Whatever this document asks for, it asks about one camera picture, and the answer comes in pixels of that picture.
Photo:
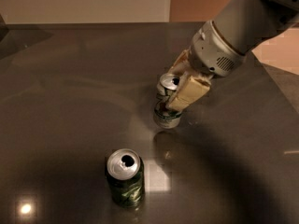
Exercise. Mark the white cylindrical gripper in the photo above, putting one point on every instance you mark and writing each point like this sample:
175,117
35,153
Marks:
213,52

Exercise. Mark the white 7up soda can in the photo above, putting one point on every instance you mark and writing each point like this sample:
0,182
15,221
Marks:
164,117

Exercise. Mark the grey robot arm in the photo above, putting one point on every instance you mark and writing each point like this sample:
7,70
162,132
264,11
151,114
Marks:
245,24

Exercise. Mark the green soda can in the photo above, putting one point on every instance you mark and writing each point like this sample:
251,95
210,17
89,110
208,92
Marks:
125,177

